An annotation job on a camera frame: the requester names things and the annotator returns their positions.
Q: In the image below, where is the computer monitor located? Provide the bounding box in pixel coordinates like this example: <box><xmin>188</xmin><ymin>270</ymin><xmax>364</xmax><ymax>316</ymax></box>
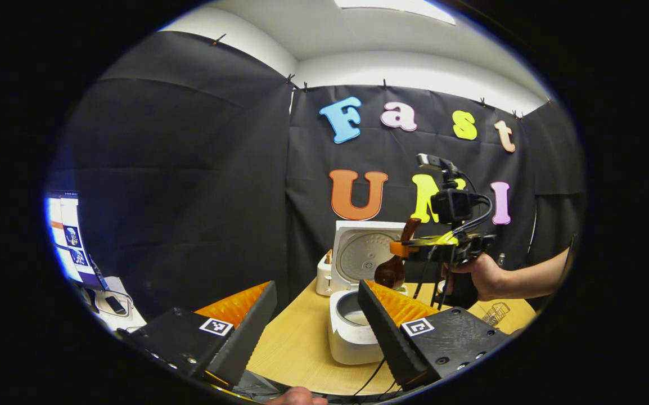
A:
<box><xmin>46</xmin><ymin>191</ymin><xmax>106</xmax><ymax>290</ymax></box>

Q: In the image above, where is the black backdrop cloth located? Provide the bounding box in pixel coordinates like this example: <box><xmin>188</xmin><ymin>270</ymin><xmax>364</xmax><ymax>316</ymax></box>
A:
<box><xmin>49</xmin><ymin>31</ymin><xmax>587</xmax><ymax>316</ymax></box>

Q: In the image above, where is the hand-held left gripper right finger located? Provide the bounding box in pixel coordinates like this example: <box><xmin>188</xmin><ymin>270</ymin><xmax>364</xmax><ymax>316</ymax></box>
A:
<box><xmin>357</xmin><ymin>279</ymin><xmax>511</xmax><ymax>392</ymax></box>

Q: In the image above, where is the white rice cooker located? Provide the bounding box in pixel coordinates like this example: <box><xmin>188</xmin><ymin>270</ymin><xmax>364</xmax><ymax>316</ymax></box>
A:
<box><xmin>328</xmin><ymin>220</ymin><xmax>415</xmax><ymax>365</ymax></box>

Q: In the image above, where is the metal wire chopstick holder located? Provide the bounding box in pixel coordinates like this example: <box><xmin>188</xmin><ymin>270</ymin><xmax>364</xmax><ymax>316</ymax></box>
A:
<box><xmin>482</xmin><ymin>302</ymin><xmax>511</xmax><ymax>327</ymax></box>

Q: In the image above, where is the black power cable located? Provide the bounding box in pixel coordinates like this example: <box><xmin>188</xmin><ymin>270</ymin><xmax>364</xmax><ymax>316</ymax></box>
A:
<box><xmin>353</xmin><ymin>359</ymin><xmax>398</xmax><ymax>398</ymax></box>

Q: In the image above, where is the white toaster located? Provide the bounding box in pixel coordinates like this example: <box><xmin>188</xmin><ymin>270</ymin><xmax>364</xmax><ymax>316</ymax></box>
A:
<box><xmin>316</xmin><ymin>249</ymin><xmax>336</xmax><ymax>296</ymax></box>

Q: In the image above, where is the brown wooden spoon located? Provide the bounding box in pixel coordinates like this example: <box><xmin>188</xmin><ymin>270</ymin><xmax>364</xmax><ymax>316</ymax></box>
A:
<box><xmin>374</xmin><ymin>218</ymin><xmax>422</xmax><ymax>290</ymax></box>

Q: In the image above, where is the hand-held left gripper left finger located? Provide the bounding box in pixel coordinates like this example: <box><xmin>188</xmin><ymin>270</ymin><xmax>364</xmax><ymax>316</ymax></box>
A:
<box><xmin>116</xmin><ymin>280</ymin><xmax>278</xmax><ymax>389</ymax></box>

